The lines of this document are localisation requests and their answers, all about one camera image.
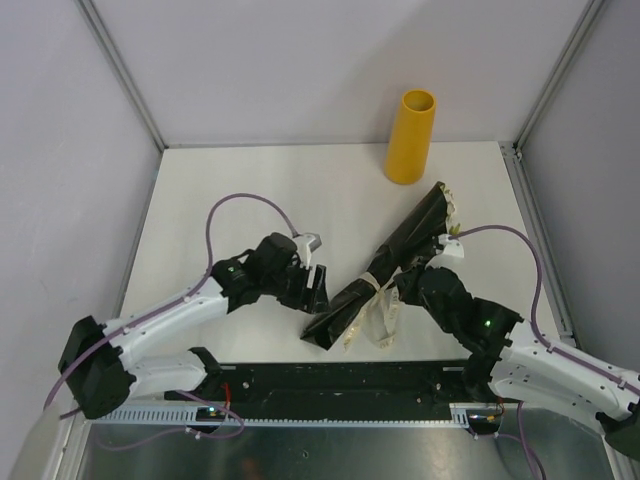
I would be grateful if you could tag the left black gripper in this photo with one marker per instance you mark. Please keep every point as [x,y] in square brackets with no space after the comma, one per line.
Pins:
[314,299]

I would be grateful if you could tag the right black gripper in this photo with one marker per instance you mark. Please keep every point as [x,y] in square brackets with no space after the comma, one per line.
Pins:
[406,283]

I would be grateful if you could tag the cream printed ribbon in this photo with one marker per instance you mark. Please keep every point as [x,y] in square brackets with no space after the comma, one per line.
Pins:
[377,318]

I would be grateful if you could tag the black wrapping paper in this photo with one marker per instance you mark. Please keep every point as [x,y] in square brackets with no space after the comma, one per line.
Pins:
[414,238]

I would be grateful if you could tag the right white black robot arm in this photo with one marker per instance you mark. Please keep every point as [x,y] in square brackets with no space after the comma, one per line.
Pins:
[511,359]

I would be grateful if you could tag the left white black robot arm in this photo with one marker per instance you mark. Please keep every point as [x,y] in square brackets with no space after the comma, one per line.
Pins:
[106,364]

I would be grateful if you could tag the yellow cylindrical vase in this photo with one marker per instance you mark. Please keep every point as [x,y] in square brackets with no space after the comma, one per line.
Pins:
[410,138]

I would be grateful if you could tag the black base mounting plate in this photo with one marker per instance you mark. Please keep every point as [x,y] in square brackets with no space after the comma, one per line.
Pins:
[345,387]

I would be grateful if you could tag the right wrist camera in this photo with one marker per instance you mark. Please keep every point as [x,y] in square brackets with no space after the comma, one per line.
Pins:
[448,252]

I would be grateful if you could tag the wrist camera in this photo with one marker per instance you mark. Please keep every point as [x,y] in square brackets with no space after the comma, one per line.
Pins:
[448,252]
[306,245]

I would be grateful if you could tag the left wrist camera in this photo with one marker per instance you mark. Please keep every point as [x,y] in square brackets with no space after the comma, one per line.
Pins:
[306,245]

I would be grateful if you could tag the grey slotted cable duct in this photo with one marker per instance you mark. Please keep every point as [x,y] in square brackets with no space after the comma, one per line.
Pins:
[418,415]

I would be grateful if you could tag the right aluminium frame post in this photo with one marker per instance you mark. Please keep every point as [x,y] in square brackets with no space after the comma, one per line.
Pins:
[569,53]

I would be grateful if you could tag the aluminium frame post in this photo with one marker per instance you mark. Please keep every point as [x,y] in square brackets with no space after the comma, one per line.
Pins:
[117,64]
[569,53]

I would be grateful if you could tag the left aluminium frame post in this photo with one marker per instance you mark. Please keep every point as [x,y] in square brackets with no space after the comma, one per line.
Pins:
[117,64]

